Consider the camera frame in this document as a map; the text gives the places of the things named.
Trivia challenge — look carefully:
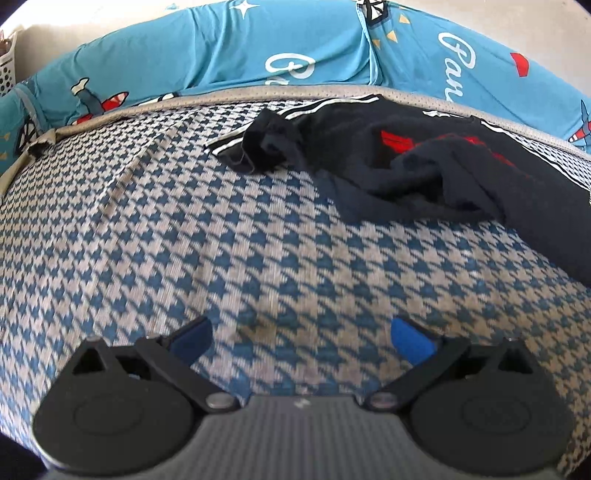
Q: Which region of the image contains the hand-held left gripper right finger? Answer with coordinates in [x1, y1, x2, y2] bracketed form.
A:
[362, 318, 532, 411]

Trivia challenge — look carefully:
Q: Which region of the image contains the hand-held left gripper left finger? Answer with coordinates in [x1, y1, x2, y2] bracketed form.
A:
[73, 316, 241, 413]

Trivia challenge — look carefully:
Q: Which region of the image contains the black t-shirt with red print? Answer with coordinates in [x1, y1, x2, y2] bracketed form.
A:
[205, 95, 591, 287]

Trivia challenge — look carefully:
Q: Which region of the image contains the houndstooth bed mattress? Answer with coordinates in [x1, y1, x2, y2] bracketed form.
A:
[0, 85, 591, 462]

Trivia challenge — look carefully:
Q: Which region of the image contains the white perforated basket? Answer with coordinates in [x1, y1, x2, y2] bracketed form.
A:
[0, 30, 19, 97]

